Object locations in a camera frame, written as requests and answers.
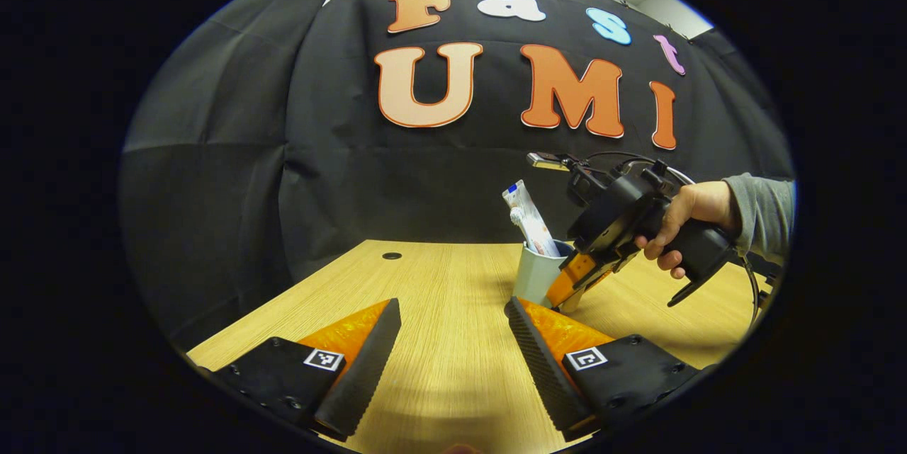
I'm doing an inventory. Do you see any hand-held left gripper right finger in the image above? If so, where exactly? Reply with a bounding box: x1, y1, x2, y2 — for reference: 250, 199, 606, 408
505, 296, 702, 443

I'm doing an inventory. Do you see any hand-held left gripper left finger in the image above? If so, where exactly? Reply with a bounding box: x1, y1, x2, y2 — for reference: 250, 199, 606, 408
188, 298, 402, 443

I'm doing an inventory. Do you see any light blue cup wooden handle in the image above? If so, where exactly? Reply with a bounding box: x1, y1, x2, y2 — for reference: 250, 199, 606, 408
512, 240, 576, 310

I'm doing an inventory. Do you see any white toothbrush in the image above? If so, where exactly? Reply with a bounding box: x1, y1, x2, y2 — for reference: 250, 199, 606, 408
509, 207, 546, 256

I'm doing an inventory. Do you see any white toothpaste tube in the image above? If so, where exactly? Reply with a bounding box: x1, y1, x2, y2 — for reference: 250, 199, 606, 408
502, 180, 560, 258

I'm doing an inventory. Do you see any wooden desktop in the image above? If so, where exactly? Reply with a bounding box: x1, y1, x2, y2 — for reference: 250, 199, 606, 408
186, 239, 780, 454

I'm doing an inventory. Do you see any black cable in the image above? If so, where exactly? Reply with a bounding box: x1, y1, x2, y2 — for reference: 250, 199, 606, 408
581, 151, 699, 189

